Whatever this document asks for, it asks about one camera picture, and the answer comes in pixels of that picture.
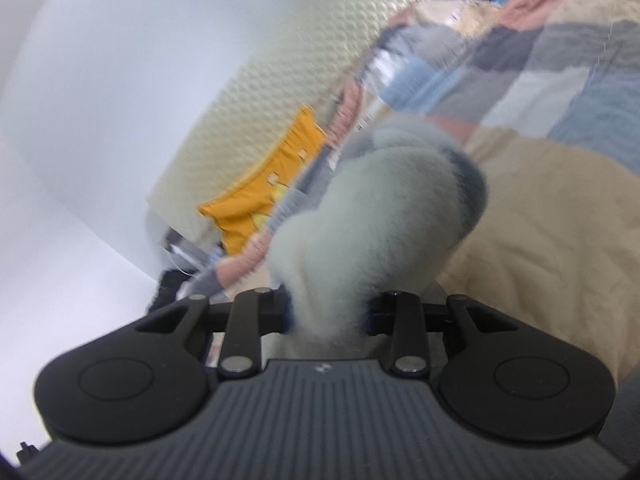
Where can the patchwork quilt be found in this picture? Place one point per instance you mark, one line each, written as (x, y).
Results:
(550, 210)

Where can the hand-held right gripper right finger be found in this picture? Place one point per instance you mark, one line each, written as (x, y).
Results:
(368, 316)

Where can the cream blue striped sweater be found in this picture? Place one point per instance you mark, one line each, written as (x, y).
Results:
(370, 220)

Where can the yellow crown print pillow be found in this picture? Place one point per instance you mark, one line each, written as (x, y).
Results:
(270, 195)

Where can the cream quilted headboard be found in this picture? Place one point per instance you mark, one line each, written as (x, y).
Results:
(280, 60)

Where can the black crumpled clothes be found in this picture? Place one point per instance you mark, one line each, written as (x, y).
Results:
(167, 290)

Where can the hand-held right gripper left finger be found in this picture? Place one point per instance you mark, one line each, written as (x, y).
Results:
(286, 316)

